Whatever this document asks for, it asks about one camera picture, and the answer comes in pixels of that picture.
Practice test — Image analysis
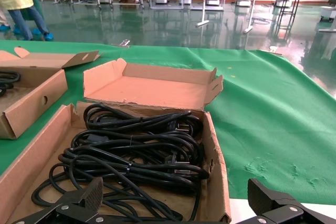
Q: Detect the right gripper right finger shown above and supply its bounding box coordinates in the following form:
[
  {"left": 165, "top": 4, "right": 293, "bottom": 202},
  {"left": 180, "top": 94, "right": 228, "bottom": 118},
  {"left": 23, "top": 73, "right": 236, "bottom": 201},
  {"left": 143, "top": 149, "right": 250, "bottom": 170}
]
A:
[{"left": 236, "top": 178, "right": 336, "bottom": 224}]

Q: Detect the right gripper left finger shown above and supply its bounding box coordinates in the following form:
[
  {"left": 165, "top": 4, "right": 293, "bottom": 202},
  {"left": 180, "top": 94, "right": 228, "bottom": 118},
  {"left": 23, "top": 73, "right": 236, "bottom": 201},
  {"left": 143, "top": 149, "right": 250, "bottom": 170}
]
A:
[{"left": 12, "top": 176, "right": 104, "bottom": 224}]

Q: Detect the black power cord bundle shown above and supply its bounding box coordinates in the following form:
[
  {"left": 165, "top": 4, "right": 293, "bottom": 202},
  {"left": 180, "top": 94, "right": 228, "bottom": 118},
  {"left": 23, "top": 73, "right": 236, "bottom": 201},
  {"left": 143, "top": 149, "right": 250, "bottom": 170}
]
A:
[
  {"left": 70, "top": 129, "right": 206, "bottom": 158},
  {"left": 58, "top": 146, "right": 211, "bottom": 187},
  {"left": 0, "top": 71, "right": 22, "bottom": 98},
  {"left": 83, "top": 103, "right": 204, "bottom": 137}
]

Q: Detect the cardboard box with round hole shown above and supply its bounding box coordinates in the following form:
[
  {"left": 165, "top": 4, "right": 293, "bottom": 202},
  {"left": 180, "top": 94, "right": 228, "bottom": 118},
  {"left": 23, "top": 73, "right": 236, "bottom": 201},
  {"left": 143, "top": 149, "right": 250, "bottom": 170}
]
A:
[{"left": 0, "top": 46, "right": 102, "bottom": 140}]

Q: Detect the cardboard box with torn lid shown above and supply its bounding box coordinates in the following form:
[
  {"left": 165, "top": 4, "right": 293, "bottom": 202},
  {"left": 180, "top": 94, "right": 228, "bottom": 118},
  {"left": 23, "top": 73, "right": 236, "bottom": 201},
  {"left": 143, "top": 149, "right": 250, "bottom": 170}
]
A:
[{"left": 0, "top": 58, "right": 232, "bottom": 224}]

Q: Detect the green table cloth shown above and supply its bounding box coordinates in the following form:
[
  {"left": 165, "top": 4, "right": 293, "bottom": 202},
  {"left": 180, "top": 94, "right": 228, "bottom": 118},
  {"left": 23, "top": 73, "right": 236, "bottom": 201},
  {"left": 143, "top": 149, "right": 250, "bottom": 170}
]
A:
[{"left": 0, "top": 39, "right": 336, "bottom": 206}]

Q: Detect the pale table edge clamp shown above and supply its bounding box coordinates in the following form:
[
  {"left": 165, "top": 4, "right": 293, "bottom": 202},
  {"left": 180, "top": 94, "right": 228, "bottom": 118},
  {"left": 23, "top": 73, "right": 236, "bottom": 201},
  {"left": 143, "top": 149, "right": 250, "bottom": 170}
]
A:
[{"left": 268, "top": 46, "right": 284, "bottom": 57}]

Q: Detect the metal table clamp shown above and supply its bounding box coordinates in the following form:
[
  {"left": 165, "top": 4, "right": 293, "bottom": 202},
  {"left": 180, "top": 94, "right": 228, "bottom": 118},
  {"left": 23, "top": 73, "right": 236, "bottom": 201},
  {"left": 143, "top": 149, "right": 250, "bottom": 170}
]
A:
[{"left": 111, "top": 39, "right": 131, "bottom": 49}]

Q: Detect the loose black power cord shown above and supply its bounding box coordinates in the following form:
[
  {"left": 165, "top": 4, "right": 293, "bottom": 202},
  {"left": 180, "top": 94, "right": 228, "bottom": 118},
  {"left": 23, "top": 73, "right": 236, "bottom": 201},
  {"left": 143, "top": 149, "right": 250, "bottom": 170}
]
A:
[{"left": 31, "top": 162, "right": 202, "bottom": 222}]

